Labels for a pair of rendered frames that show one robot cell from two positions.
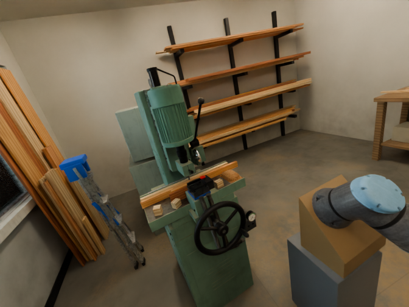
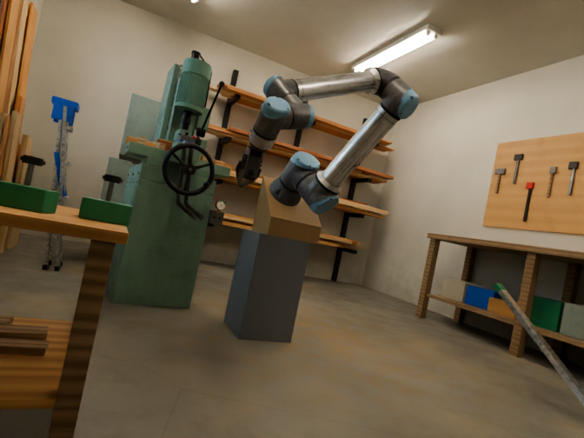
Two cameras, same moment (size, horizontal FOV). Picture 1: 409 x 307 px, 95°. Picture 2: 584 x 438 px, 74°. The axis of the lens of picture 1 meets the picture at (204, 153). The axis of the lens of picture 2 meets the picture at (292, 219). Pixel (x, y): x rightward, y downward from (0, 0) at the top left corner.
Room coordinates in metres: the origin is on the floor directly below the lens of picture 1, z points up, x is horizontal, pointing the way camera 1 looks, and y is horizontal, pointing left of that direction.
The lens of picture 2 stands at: (-1.45, -0.31, 0.60)
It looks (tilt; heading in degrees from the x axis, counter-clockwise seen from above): 2 degrees up; 352
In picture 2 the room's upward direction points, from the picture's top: 12 degrees clockwise
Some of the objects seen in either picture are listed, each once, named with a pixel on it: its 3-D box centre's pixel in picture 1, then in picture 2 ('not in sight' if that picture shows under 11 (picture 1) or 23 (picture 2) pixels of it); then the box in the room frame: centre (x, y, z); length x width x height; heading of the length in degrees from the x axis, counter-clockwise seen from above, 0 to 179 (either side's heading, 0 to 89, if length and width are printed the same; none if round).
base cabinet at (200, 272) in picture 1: (202, 239); (155, 240); (1.16, 0.18, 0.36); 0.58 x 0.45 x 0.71; 22
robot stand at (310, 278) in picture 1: (329, 280); (266, 283); (0.72, -0.54, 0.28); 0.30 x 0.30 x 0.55; 17
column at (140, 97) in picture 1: (167, 140); (175, 122); (1.32, 0.24, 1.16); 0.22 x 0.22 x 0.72; 22
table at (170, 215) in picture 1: (198, 198); (180, 161); (0.95, 0.09, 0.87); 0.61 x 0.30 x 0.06; 112
